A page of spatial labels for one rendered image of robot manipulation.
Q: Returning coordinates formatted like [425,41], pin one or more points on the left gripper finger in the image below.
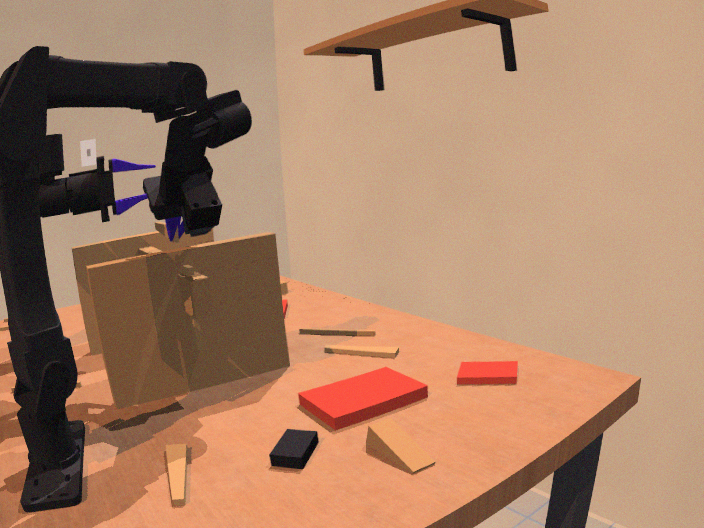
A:
[120,166]
[126,204]

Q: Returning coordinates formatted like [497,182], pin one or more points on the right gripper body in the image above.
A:
[151,188]

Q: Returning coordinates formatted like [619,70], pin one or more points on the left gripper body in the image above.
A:
[93,190]

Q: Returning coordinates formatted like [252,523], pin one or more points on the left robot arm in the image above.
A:
[53,194]

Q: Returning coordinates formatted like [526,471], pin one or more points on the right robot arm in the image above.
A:
[42,357]

